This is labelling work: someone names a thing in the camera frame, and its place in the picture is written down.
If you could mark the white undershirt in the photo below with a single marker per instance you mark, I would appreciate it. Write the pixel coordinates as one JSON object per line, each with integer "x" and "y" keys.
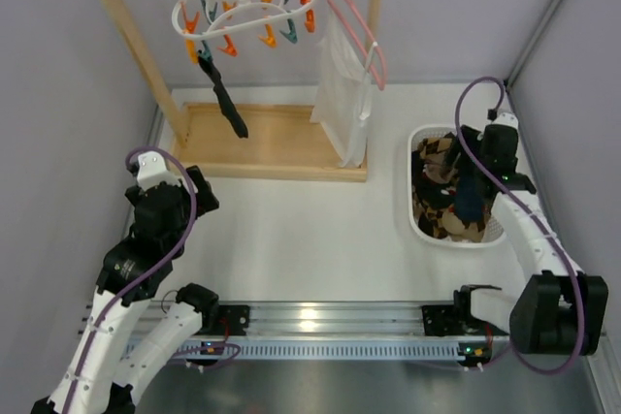
{"x": 343, "y": 100}

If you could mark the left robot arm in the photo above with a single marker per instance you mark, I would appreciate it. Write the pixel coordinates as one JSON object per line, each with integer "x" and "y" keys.
{"x": 103, "y": 376}

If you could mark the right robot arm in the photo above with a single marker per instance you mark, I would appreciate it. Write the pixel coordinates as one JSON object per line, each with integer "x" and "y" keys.
{"x": 561, "y": 309}

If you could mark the white plastic clip hanger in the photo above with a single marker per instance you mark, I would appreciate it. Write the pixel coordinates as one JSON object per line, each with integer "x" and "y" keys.
{"x": 198, "y": 20}

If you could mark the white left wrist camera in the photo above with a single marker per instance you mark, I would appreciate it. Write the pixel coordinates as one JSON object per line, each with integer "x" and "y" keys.
{"x": 152, "y": 170}

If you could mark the dark navy sock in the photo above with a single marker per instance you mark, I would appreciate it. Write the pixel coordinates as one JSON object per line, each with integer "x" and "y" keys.
{"x": 226, "y": 105}

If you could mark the white perforated laundry basket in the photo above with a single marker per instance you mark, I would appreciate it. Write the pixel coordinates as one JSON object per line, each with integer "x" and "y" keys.
{"x": 494, "y": 233}

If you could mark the aluminium mounting rail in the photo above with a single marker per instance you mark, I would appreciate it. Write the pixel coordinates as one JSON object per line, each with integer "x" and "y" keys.
{"x": 338, "y": 320}

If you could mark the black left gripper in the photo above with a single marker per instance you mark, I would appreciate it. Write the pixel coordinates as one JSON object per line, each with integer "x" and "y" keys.
{"x": 202, "y": 189}

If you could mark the taupe sock maroon striped cuff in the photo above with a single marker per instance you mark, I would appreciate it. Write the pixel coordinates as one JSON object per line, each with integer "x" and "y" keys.
{"x": 469, "y": 202}

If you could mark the pink clothes hanger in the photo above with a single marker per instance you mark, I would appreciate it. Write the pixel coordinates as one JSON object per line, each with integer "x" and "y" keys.
{"x": 363, "y": 32}

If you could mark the white slotted cable duct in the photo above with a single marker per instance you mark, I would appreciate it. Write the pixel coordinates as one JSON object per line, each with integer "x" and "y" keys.
{"x": 331, "y": 350}

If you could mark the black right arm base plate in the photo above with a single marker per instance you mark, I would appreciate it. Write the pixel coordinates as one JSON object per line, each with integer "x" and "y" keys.
{"x": 447, "y": 320}

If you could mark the socks pile in basket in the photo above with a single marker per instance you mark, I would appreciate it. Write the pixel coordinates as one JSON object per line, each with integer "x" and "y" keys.
{"x": 433, "y": 191}

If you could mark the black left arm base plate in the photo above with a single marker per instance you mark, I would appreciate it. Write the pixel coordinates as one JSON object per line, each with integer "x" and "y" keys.
{"x": 231, "y": 320}

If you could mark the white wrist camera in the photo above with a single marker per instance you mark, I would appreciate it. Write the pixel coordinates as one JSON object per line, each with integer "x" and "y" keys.
{"x": 152, "y": 170}
{"x": 502, "y": 117}

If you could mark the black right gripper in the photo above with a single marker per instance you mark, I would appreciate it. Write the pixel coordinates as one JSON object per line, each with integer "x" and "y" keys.
{"x": 468, "y": 141}

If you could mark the wooden clothes rack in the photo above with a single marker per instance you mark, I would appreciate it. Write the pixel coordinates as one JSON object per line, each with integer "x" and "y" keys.
{"x": 282, "y": 143}

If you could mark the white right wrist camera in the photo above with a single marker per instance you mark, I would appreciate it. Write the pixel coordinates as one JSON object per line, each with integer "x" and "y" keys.
{"x": 502, "y": 117}

